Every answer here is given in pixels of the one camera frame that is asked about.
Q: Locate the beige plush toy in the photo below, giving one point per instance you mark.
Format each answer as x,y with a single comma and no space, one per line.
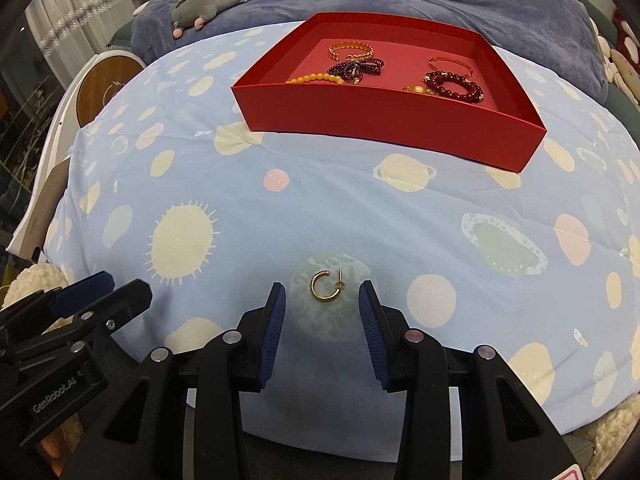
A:
620,72

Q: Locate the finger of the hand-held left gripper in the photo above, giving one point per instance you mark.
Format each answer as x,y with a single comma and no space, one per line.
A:
125,300
82,287

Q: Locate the white curtain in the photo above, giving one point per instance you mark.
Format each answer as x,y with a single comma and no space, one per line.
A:
75,15

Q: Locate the white fluffy rug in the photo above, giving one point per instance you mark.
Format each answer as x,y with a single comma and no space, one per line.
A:
35,280

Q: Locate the thin gold bangle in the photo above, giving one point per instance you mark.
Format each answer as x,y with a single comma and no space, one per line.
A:
431,63

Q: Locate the grey plush mouse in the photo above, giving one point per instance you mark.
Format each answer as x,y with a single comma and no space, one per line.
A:
210,5

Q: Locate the red cardboard box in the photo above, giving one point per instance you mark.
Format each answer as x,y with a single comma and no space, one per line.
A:
380,120

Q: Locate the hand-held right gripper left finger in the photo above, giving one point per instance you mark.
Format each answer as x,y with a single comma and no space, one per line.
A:
270,340

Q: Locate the white device with wooden disc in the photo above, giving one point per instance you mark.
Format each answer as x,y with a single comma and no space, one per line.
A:
107,90

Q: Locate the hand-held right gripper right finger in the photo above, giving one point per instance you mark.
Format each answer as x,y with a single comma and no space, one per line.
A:
372,340

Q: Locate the gold hoop earring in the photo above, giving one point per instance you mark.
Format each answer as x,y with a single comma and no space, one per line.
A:
314,285

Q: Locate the light blue planet-print blanket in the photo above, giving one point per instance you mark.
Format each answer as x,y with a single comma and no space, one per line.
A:
350,210

